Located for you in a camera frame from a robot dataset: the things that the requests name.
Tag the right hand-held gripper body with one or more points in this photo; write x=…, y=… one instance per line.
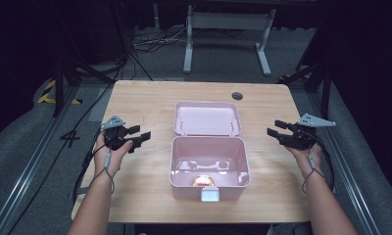
x=303, y=133

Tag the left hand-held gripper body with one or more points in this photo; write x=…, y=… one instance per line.
x=114, y=132

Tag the pink storage box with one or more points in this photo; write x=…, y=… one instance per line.
x=208, y=150

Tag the round yellow red-labelled item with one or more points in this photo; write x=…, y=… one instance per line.
x=204, y=180

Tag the person's right hand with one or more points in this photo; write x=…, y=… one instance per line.
x=305, y=158

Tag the person's left hand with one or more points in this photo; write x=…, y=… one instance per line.
x=111, y=156

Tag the black metal stand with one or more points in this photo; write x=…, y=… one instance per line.
x=315, y=78
x=71, y=71

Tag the yellow black hazard tape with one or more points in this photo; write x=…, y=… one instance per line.
x=52, y=94

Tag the aluminium floor rail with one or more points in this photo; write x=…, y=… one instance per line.
x=27, y=169
x=346, y=169

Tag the white metal table frame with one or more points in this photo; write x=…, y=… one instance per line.
x=228, y=39

